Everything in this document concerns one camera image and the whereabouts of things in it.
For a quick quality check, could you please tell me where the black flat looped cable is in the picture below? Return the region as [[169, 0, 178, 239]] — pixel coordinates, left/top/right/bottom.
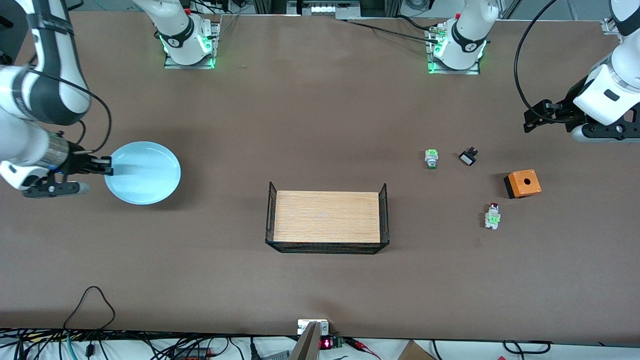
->
[[502, 340, 553, 355]]

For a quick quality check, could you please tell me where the thin black looped cable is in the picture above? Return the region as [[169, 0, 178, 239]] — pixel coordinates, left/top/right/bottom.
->
[[62, 286, 117, 346]]

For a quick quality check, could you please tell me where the red push button switch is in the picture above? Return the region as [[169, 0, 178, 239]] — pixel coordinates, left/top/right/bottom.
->
[[484, 202, 502, 231]]

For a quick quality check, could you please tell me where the red clip lead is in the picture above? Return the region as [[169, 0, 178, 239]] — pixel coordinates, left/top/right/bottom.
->
[[345, 337, 381, 360]]

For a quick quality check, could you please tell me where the light blue round plate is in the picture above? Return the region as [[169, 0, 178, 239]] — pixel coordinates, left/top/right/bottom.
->
[[104, 141, 182, 206]]

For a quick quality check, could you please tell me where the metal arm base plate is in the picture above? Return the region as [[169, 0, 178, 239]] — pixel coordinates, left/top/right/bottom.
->
[[427, 25, 482, 76], [164, 22, 217, 70]]

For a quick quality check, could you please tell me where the orange button enclosure box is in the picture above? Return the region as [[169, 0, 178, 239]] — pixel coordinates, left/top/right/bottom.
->
[[503, 169, 542, 200]]

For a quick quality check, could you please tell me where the wire mesh wooden shelf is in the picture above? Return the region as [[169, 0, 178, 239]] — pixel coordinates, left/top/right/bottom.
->
[[265, 181, 390, 255]]

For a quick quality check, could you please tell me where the white LED light bar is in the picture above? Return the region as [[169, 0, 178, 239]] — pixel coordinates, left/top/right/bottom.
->
[[287, 0, 361, 17]]

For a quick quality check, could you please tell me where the brown cardboard piece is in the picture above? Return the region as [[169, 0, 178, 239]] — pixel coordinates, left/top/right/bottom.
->
[[397, 340, 436, 360]]

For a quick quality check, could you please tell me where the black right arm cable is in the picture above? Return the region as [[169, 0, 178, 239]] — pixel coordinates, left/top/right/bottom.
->
[[22, 67, 113, 155]]

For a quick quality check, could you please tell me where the black cable on table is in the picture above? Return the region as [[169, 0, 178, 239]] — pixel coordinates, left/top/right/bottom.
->
[[340, 17, 442, 43]]

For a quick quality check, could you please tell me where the aluminium camera mount bar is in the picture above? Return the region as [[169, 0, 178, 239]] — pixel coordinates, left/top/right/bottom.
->
[[287, 319, 331, 360]]

